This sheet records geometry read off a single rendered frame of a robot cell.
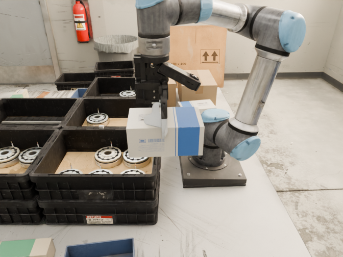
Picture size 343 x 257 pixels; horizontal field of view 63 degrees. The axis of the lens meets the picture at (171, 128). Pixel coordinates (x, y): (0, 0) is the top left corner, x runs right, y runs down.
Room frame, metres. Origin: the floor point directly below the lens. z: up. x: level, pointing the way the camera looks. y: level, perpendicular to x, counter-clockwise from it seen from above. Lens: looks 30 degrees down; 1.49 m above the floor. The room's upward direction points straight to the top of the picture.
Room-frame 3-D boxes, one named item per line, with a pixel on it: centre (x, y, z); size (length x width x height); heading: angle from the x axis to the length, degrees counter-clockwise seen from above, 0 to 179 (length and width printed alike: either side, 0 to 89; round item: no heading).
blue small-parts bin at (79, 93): (1.69, 0.57, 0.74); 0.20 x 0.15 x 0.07; 179
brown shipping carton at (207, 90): (1.77, -0.16, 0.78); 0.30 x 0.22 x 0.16; 4
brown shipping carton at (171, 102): (1.78, 0.11, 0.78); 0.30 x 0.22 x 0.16; 10
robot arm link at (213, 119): (1.02, -0.18, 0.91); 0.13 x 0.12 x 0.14; 35
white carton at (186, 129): (0.68, 0.02, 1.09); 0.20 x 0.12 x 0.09; 93
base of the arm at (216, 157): (1.03, -0.17, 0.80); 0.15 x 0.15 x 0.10
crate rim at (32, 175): (0.82, 0.25, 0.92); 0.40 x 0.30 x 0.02; 90
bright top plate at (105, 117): (1.19, 0.36, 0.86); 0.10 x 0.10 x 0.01
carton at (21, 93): (1.68, 1.01, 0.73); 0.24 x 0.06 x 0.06; 7
